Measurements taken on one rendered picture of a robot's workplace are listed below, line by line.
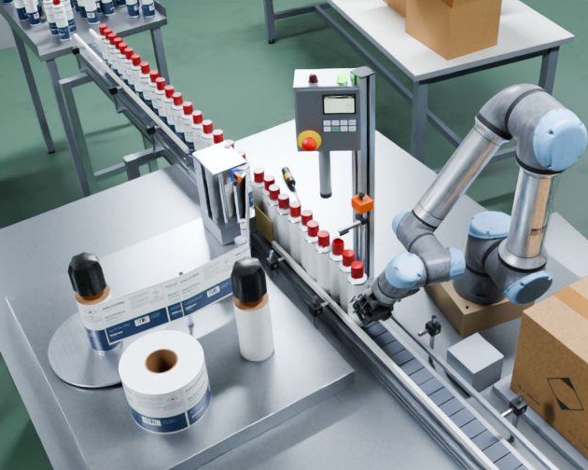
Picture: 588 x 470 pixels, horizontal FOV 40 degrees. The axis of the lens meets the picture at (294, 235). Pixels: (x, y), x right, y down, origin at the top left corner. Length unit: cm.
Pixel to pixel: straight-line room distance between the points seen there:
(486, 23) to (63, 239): 203
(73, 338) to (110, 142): 262
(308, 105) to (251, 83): 314
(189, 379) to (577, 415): 88
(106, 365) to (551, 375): 110
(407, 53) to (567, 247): 145
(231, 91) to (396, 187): 250
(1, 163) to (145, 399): 306
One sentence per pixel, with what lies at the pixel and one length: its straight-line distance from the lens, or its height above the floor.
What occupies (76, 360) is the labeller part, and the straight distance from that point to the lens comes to 219.
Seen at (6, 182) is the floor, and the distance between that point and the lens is 463.
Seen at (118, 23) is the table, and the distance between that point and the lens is 396.
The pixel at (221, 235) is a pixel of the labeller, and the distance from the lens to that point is 242.
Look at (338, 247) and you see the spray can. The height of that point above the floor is 108.
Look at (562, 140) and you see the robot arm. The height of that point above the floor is 151.
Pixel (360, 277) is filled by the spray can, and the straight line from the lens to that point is 205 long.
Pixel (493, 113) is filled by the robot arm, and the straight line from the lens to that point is 185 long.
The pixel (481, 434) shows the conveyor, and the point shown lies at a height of 88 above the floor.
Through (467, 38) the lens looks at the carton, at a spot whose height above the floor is 86.
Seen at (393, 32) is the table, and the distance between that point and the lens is 387.
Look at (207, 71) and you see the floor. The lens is 534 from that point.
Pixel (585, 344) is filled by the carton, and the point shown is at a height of 112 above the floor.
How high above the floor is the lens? 243
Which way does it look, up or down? 39 degrees down
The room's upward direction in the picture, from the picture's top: 4 degrees counter-clockwise
